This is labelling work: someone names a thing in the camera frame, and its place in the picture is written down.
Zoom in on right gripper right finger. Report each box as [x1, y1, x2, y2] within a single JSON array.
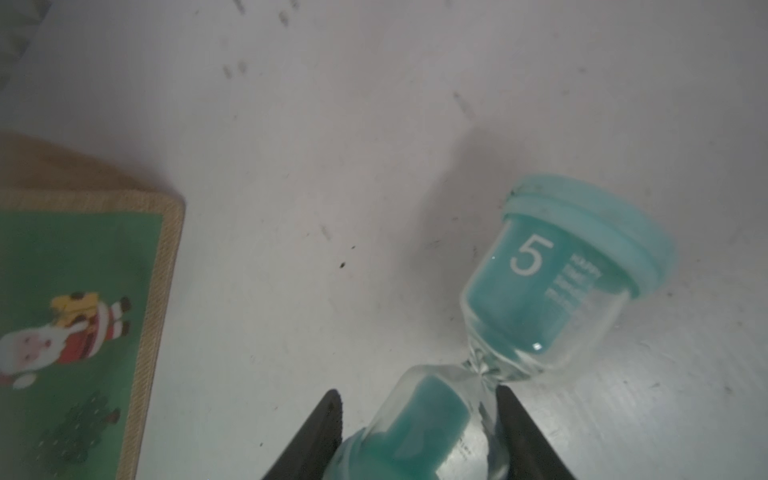
[[495, 386, 576, 480]]

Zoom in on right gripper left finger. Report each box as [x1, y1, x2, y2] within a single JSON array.
[[262, 389, 343, 480]]

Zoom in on green hourglass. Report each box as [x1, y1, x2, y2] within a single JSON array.
[[324, 174, 675, 479]]

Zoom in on green canvas Christmas bag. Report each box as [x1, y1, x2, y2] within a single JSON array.
[[1, 131, 185, 479]]

